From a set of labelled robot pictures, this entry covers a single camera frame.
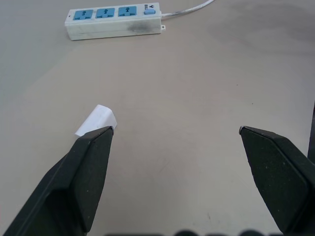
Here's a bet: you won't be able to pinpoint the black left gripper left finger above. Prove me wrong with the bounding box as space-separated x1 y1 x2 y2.
0 125 115 236

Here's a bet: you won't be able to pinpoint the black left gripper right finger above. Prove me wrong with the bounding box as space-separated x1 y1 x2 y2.
238 125 315 236

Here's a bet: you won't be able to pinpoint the white plug adapter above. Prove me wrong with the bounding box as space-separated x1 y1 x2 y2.
74 104 118 137

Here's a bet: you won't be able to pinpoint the white power strip blue sockets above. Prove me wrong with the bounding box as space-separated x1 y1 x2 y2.
64 2 166 41

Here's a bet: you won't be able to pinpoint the dark object at edge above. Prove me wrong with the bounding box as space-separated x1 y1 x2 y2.
307 99 315 160

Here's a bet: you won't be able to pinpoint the white power strip cable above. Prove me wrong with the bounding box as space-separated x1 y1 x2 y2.
161 0 215 18

